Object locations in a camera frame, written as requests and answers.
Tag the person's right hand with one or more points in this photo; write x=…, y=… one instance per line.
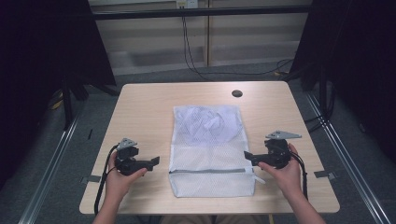
x=288, y=179

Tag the white mesh laundry bag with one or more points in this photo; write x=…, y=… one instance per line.
x=211, y=183

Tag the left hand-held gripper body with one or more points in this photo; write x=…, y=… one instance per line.
x=126, y=163

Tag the black metal stand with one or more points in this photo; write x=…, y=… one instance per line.
x=67, y=105
x=323, y=93

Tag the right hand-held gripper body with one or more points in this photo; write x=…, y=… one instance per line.
x=276, y=154

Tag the grey tape strip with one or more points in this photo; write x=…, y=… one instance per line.
x=91, y=179
x=323, y=174

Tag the white crumpled garment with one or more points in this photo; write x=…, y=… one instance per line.
x=208, y=123

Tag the small black floor strip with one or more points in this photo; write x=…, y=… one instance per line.
x=90, y=134

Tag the yellow floor item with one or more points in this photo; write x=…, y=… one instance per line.
x=57, y=102

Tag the person's left hand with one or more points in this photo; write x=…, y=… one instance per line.
x=118, y=185

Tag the black horizontal bar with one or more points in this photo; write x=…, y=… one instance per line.
x=199, y=12

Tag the black curtain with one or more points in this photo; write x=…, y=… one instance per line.
x=361, y=62
x=40, y=62

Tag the aluminium floor rail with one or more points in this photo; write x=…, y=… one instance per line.
x=46, y=177
x=348, y=165

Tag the wooden vertical post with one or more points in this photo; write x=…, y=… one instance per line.
x=208, y=34

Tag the white wall outlet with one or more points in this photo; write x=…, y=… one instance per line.
x=186, y=3

